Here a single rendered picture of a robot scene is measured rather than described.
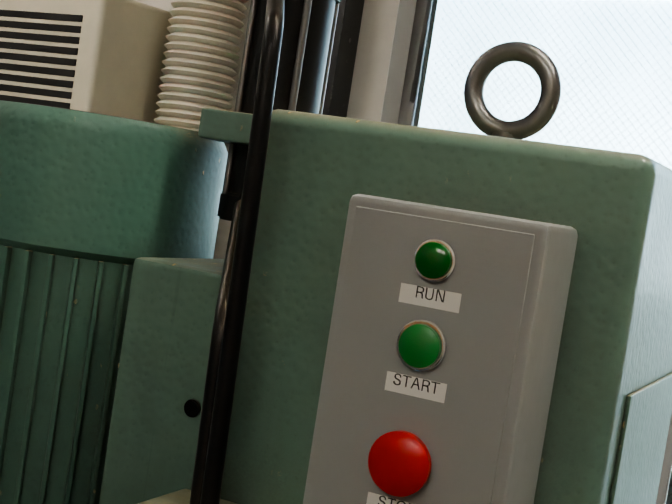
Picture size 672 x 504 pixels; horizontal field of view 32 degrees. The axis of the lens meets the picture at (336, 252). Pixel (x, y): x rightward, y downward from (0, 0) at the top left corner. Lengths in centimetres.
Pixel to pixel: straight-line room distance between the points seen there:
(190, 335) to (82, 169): 13
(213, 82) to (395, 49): 37
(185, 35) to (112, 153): 162
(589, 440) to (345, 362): 13
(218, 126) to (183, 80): 161
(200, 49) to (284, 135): 172
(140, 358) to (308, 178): 18
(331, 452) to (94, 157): 28
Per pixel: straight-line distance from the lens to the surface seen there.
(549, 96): 70
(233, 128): 74
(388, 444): 54
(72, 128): 76
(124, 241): 76
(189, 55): 235
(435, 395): 54
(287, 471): 64
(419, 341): 53
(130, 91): 243
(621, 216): 58
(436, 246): 53
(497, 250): 53
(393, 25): 231
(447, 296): 53
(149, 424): 73
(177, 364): 72
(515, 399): 53
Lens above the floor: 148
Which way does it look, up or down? 3 degrees down
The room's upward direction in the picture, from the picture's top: 9 degrees clockwise
